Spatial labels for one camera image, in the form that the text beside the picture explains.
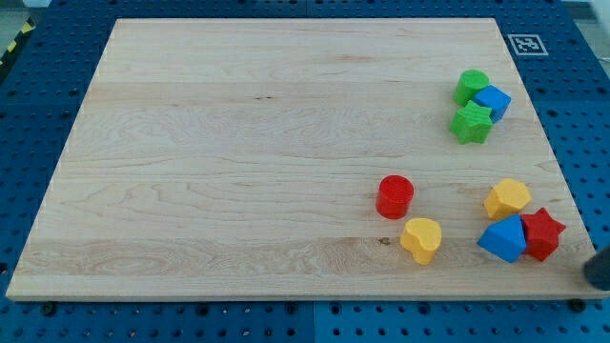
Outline white fiducial marker tag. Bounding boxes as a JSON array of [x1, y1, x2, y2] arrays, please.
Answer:
[[508, 33, 548, 56]]

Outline red cylinder block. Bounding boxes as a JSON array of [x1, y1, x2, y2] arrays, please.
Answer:
[[376, 174, 415, 219]]

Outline green star block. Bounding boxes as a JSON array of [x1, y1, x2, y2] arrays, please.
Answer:
[[449, 100, 494, 144]]

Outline yellow hexagon block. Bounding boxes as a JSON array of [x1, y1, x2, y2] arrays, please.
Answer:
[[483, 178, 532, 220]]

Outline wooden board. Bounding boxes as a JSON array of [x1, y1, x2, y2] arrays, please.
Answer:
[[7, 18, 601, 302]]

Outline blue cube block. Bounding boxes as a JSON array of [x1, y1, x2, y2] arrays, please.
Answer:
[[473, 85, 512, 124]]

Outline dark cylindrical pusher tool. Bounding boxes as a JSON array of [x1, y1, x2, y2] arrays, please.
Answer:
[[583, 247, 609, 291]]

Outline blue triangle block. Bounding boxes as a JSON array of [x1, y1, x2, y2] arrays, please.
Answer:
[[478, 214, 526, 263]]

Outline yellow heart block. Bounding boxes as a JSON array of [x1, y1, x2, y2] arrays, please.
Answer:
[[399, 217, 442, 266]]

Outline green cylinder block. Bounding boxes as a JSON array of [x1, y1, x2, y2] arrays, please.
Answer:
[[454, 70, 490, 106]]

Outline red star block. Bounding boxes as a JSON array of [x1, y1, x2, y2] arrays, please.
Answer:
[[520, 207, 566, 262]]

